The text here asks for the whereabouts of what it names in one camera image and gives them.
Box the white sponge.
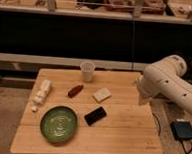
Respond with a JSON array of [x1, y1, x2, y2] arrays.
[[92, 88, 111, 103]]

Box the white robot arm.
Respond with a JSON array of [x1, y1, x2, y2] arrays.
[[136, 54, 192, 115]]

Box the green ceramic bowl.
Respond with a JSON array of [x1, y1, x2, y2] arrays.
[[39, 106, 78, 144]]

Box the translucent plastic cup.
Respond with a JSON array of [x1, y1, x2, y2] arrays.
[[80, 61, 95, 82]]

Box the black rectangular block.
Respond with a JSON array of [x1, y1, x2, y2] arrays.
[[84, 107, 107, 125]]

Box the brown oblong object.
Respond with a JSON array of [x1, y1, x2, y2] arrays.
[[68, 85, 84, 98]]

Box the black foot pedal box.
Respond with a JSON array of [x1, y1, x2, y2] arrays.
[[170, 121, 192, 141]]

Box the wooden folding table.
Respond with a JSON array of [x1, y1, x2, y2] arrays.
[[10, 68, 163, 154]]

